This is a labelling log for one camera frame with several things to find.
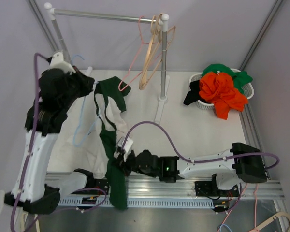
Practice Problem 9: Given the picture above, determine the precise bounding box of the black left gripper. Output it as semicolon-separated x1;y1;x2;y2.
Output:
58;66;94;112

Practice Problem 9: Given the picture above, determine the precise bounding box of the blue wire hanger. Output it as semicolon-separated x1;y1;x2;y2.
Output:
70;54;104;147

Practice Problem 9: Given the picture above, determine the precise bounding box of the dark green t shirt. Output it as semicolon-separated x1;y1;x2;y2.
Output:
55;76;132;211

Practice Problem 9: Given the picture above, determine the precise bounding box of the beige plastic hanger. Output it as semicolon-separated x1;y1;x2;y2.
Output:
138;14;177;90
140;13;177;89

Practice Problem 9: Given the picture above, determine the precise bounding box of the black t shirt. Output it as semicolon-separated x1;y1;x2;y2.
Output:
183;80;202;106

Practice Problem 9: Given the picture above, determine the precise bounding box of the pink wire hanger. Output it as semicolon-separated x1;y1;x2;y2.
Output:
118;14;162;92

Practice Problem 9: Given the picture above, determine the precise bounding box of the orange t shirt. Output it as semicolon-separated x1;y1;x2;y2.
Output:
199;72;248;120

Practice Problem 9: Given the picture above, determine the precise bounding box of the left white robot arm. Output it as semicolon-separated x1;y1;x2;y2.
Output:
4;68;95;215

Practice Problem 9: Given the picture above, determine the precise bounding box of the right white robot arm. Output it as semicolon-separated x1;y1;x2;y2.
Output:
113;143;267;196

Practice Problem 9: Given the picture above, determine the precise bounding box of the beige hanger on floor left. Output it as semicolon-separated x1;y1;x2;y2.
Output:
20;211;41;232

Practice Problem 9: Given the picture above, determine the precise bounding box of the beige hanger on floor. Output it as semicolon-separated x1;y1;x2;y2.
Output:
20;211;41;232
250;212;290;232

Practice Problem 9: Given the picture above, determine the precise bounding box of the beige hanger on floor right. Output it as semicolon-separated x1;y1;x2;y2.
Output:
250;212;290;232

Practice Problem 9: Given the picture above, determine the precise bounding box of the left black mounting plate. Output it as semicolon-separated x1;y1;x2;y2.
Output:
85;179;110;195

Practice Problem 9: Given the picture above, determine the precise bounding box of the black mounting plate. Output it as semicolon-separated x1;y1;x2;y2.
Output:
85;179;110;195
194;181;239;200

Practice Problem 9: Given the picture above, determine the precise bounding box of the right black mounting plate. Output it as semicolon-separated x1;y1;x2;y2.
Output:
194;181;239;200

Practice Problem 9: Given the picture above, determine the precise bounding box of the silver clothes rack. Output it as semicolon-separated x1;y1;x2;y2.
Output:
44;2;176;124

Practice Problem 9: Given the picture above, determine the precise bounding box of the white plastic basket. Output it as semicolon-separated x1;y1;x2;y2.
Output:
188;72;254;110

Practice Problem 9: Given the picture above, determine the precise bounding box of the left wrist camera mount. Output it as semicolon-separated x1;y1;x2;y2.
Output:
47;51;76;74

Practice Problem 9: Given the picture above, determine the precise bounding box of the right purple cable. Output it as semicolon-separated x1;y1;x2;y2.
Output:
123;120;280;171

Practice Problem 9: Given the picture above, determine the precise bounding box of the purple cable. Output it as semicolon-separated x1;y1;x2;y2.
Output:
123;120;280;171
9;52;107;232

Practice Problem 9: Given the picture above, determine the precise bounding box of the white slotted cable duct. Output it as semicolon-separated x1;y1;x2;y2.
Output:
58;196;214;209

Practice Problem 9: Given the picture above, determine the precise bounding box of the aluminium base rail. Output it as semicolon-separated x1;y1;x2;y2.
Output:
44;172;285;200

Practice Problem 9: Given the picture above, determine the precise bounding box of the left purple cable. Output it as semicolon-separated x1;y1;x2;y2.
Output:
9;52;107;232

